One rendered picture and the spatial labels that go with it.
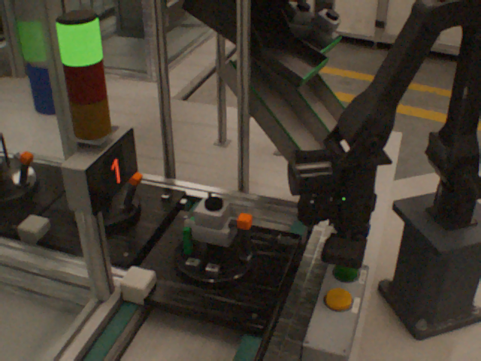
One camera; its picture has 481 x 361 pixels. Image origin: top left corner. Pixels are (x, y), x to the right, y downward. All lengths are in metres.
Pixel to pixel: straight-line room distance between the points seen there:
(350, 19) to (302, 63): 3.96
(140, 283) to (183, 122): 0.84
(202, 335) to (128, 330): 0.12
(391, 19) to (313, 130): 3.79
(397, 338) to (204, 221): 0.39
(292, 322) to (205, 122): 0.90
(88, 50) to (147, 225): 0.46
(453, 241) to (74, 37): 0.62
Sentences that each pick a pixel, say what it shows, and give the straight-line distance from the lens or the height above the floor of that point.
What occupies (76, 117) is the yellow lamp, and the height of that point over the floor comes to 1.29.
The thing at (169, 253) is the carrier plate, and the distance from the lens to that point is 0.98.
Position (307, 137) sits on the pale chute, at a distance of 1.21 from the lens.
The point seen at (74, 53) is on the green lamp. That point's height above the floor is 1.38.
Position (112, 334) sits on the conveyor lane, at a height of 0.95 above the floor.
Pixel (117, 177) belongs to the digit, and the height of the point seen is 1.19.
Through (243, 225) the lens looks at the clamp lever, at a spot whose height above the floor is 1.07.
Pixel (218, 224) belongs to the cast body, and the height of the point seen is 1.07.
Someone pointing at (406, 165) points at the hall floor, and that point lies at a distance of 3.24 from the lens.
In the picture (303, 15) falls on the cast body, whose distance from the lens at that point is 1.20.
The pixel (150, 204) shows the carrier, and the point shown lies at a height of 0.97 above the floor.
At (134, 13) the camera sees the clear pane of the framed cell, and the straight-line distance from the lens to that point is 1.92.
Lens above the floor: 1.59
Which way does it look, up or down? 32 degrees down
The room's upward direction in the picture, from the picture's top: straight up
